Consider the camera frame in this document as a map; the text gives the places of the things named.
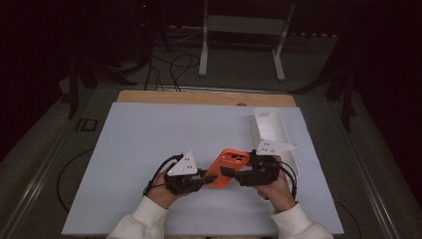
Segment orange phone case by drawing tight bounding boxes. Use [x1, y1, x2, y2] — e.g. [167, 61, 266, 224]
[203, 147, 251, 189]

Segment left hand-held gripper cable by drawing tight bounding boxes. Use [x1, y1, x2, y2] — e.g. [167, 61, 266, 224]
[56, 147, 184, 213]

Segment white metal stand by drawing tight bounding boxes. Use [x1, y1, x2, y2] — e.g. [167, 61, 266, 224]
[198, 0, 297, 83]

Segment black stand with legs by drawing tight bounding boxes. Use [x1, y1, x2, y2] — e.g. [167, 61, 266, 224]
[58, 49, 137, 120]
[288, 36, 358, 133]

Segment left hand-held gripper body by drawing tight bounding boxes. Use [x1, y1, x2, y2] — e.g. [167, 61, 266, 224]
[163, 151, 208, 196]

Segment black floor cables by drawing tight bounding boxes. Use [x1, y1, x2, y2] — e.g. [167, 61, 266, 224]
[143, 53, 202, 93]

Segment hand-held gripper cable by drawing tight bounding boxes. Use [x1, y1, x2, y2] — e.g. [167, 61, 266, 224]
[278, 161, 363, 235]
[56, 147, 184, 213]

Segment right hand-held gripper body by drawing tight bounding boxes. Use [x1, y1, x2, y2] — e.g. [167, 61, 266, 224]
[235, 138, 299, 187]

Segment pale grey table board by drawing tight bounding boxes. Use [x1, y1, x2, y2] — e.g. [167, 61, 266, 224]
[61, 102, 345, 237]

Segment right hand-held gripper cable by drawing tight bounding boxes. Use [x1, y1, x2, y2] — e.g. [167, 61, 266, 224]
[278, 161, 363, 235]

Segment long white plastic box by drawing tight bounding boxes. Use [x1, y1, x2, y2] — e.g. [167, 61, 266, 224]
[251, 108, 301, 181]

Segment person's left hand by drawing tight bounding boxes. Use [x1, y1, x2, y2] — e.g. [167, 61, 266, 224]
[145, 172, 187, 210]

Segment black square floor plate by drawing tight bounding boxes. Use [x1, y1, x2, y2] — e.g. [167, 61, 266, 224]
[75, 118, 100, 132]

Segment person's right hand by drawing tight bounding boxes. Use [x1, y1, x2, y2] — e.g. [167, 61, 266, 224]
[253, 160, 297, 213]

